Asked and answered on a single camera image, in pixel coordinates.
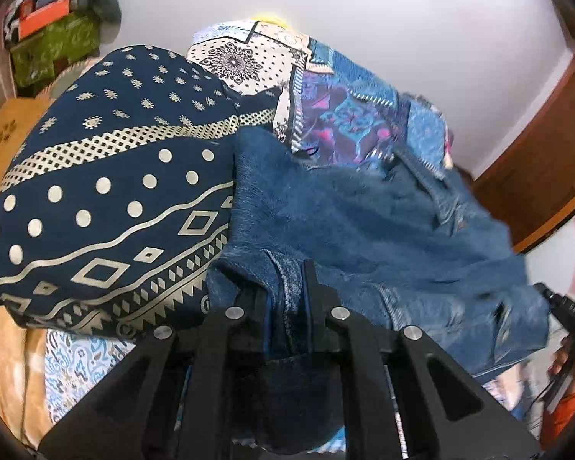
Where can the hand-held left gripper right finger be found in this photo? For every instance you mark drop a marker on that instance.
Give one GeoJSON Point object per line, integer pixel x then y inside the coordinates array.
{"type": "Point", "coordinates": [317, 317]}

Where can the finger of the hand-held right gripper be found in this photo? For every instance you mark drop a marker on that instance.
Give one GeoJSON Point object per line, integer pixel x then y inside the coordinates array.
{"type": "Point", "coordinates": [553, 301]}

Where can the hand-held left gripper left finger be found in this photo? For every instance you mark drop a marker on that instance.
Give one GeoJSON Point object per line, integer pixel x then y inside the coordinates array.
{"type": "Point", "coordinates": [249, 327]}

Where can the blue denim jeans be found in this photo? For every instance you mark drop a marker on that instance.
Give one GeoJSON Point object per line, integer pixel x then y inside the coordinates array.
{"type": "Point", "coordinates": [364, 230]}

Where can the person's right hand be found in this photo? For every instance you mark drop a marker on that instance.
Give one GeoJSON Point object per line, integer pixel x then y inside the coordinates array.
{"type": "Point", "coordinates": [559, 357]}

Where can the patchwork printed bedspread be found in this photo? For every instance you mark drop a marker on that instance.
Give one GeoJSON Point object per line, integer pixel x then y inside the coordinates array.
{"type": "Point", "coordinates": [345, 110]}

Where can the navy patterned folded cloth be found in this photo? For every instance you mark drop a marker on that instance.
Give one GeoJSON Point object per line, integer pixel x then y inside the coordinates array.
{"type": "Point", "coordinates": [100, 177]}

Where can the yellow round object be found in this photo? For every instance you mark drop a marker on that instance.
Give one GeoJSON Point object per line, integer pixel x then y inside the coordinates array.
{"type": "Point", "coordinates": [274, 19]}

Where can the wooden nightstand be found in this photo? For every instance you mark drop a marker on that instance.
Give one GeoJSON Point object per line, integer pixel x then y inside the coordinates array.
{"type": "Point", "coordinates": [9, 124]}

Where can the green patterned cloth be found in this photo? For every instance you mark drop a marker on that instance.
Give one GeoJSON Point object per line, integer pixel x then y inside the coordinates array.
{"type": "Point", "coordinates": [52, 48]}

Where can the orange box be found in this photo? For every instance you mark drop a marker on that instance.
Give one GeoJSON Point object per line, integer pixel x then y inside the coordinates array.
{"type": "Point", "coordinates": [43, 17]}

